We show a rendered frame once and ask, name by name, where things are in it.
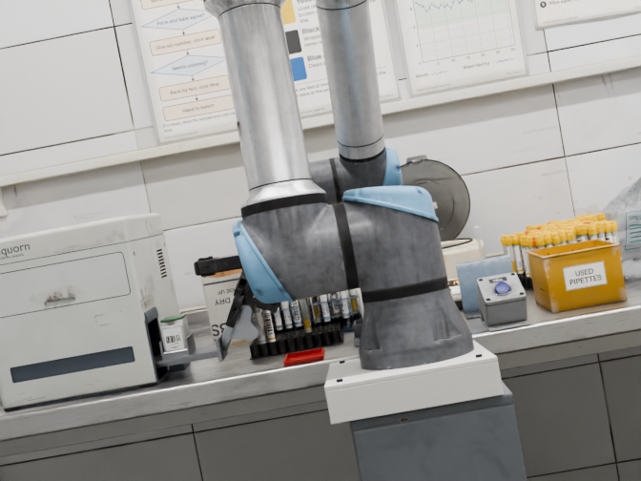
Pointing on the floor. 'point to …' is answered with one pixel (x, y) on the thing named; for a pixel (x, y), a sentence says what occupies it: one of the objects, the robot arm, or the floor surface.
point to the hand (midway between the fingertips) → (223, 342)
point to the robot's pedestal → (443, 443)
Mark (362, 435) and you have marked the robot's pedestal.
